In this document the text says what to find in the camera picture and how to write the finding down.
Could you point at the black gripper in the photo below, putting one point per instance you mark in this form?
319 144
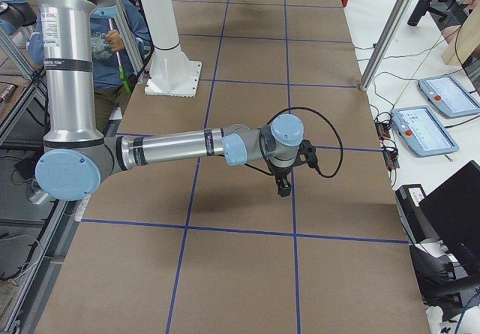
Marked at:
281 173

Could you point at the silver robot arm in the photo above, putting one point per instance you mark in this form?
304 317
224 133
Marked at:
77 157
18 14

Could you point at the black box with label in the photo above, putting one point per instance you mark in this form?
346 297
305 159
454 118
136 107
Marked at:
408 200

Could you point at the green pink stick tool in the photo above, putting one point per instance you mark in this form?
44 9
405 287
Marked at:
122 71

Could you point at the near teach pendant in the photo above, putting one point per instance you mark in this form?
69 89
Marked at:
423 133

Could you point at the teach pendant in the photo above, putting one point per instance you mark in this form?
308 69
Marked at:
448 96
423 133

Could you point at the person in blue hoodie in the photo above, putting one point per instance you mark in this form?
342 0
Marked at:
109 90

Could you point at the black laptop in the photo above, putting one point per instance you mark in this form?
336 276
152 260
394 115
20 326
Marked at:
452 209

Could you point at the black monitor stand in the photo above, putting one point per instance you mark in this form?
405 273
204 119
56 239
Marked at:
442 282

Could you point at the far teach pendant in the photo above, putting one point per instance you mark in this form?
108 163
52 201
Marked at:
448 96

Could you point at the black water bottle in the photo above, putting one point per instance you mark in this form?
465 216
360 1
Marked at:
419 11

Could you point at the white pedestal column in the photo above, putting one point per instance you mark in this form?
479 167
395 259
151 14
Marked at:
171 72

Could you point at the red black cable connector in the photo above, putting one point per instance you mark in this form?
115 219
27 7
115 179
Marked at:
383 125

